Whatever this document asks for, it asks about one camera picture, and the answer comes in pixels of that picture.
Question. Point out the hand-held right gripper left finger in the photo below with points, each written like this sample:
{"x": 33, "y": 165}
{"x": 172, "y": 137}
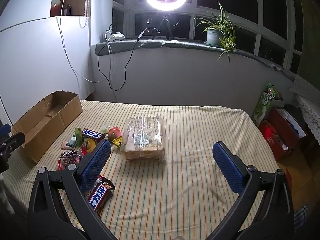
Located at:
{"x": 96, "y": 165}

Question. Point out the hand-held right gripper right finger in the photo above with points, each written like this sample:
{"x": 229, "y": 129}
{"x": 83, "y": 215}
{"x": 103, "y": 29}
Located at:
{"x": 228, "y": 167}

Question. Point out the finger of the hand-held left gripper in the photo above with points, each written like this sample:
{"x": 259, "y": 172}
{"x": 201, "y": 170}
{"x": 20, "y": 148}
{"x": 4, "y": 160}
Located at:
{"x": 13, "y": 141}
{"x": 5, "y": 130}

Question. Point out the clear candy packet red ends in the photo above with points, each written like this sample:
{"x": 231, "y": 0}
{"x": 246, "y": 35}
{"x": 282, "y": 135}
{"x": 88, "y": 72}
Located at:
{"x": 70, "y": 158}

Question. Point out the brown cardboard box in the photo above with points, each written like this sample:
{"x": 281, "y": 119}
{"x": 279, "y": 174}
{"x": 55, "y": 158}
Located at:
{"x": 37, "y": 122}

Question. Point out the brown chocolate bar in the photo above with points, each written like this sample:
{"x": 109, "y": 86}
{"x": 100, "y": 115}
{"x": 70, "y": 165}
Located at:
{"x": 98, "y": 196}
{"x": 92, "y": 133}

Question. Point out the small red clear snack packet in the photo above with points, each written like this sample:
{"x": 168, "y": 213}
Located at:
{"x": 113, "y": 132}

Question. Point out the clear bread loaf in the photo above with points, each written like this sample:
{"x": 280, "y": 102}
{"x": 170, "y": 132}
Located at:
{"x": 143, "y": 135}

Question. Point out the yellow round snack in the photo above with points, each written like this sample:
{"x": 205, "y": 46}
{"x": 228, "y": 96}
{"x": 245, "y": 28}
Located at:
{"x": 88, "y": 145}

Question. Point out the silver green snack packet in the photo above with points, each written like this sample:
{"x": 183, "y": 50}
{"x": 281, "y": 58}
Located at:
{"x": 71, "y": 143}

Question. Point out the striped bed sheet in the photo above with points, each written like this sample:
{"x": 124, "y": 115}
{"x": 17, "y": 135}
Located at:
{"x": 187, "y": 167}

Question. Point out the red box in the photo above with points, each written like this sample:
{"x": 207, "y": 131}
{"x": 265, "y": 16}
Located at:
{"x": 277, "y": 132}

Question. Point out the green snack bag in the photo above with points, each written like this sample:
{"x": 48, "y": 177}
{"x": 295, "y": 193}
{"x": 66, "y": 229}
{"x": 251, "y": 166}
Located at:
{"x": 262, "y": 105}

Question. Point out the white wardrobe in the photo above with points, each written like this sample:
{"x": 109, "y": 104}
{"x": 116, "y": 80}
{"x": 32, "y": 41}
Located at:
{"x": 37, "y": 55}

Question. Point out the plaid cloth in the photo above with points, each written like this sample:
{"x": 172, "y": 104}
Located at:
{"x": 301, "y": 217}

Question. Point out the white lace cloth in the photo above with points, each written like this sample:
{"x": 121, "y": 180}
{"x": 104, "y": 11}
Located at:
{"x": 307, "y": 110}

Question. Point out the grey window sill cushion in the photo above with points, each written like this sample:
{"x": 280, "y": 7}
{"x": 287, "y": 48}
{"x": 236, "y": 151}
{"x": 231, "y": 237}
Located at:
{"x": 187, "y": 45}

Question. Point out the white power strip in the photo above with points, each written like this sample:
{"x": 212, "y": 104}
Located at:
{"x": 117, "y": 36}

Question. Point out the potted spider plant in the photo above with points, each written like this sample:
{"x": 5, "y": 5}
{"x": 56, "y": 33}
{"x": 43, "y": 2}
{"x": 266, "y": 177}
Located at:
{"x": 215, "y": 36}

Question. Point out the black tripod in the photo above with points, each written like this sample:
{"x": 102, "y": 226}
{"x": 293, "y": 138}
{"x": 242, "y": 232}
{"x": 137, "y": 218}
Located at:
{"x": 163, "y": 21}

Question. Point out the green curtain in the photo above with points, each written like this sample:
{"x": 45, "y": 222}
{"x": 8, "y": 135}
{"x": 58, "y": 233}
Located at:
{"x": 310, "y": 30}

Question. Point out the white window frame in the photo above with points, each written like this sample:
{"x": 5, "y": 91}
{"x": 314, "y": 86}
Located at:
{"x": 130, "y": 5}

